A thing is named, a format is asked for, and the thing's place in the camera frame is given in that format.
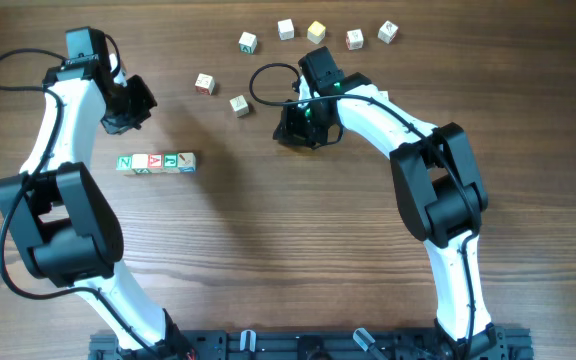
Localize wooden block red stripes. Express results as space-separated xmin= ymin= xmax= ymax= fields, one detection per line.
xmin=229 ymin=95 xmax=250 ymax=118

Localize green N block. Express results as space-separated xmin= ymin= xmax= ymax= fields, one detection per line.
xmin=116 ymin=155 xmax=133 ymax=175

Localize plain wooden block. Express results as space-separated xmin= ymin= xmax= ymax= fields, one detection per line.
xmin=131 ymin=154 xmax=150 ymax=174

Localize wooden block blue picture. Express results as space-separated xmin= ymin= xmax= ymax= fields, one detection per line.
xmin=177 ymin=152 xmax=197 ymax=173

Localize green picture block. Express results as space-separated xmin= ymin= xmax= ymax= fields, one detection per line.
xmin=163 ymin=153 xmax=179 ymax=173

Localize red A block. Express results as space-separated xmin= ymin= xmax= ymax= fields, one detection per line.
xmin=147 ymin=154 xmax=164 ymax=173

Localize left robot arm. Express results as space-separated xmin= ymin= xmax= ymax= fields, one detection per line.
xmin=0 ymin=27 xmax=196 ymax=359

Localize wooden block red bottom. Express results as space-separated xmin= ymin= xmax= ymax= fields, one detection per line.
xmin=379 ymin=91 xmax=390 ymax=101

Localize yellow wooden block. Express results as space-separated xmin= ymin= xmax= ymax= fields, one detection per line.
xmin=307 ymin=21 xmax=326 ymax=44

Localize wooden block red picture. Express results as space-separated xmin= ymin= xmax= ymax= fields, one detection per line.
xmin=346 ymin=29 xmax=364 ymax=51

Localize white wooden block top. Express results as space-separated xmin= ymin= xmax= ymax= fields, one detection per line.
xmin=277 ymin=19 xmax=295 ymax=41

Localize wooden block teal side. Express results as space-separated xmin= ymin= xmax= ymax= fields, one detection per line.
xmin=238 ymin=32 xmax=258 ymax=54

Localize wooden block red left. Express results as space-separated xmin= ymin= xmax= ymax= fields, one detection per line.
xmin=195 ymin=73 xmax=216 ymax=95

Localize wooden block far right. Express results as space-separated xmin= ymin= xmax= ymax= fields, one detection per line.
xmin=378 ymin=20 xmax=399 ymax=44

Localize right camera cable black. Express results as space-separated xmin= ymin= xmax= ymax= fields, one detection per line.
xmin=247 ymin=62 xmax=477 ymax=360

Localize camera cable black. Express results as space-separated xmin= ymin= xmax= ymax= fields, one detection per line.
xmin=247 ymin=62 xmax=477 ymax=360
xmin=0 ymin=47 xmax=162 ymax=360

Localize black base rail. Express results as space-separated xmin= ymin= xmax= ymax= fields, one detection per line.
xmin=88 ymin=327 xmax=535 ymax=360

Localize left camera cable black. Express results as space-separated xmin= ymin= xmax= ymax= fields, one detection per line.
xmin=0 ymin=47 xmax=162 ymax=360

